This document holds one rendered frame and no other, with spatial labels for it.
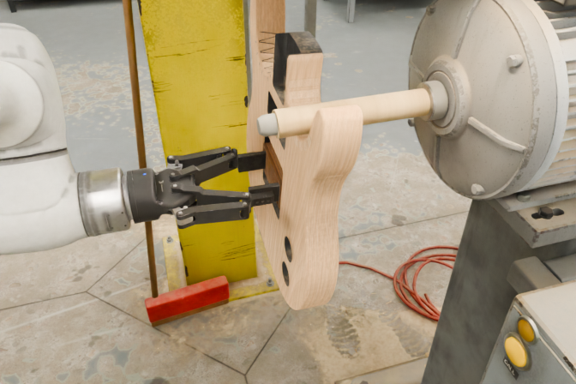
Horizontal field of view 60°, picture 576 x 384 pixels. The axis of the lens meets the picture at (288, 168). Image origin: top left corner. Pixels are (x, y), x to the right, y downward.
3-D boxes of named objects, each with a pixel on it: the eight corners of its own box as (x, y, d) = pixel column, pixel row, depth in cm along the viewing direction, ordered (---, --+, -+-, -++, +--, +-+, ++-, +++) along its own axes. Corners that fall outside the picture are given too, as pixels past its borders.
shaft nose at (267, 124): (273, 109, 55) (278, 121, 53) (272, 126, 56) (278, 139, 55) (255, 111, 54) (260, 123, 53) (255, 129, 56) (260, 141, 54)
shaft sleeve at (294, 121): (419, 83, 59) (432, 98, 57) (414, 105, 61) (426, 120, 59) (272, 104, 55) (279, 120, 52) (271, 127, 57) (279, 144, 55)
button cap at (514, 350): (513, 345, 55) (519, 328, 53) (531, 369, 52) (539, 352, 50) (501, 349, 54) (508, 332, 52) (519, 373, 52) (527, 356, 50)
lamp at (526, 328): (514, 327, 52) (522, 309, 51) (534, 351, 50) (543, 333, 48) (509, 328, 52) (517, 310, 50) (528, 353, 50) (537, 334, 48)
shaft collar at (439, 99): (433, 73, 59) (453, 93, 56) (424, 105, 62) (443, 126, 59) (417, 75, 59) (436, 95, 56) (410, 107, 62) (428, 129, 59)
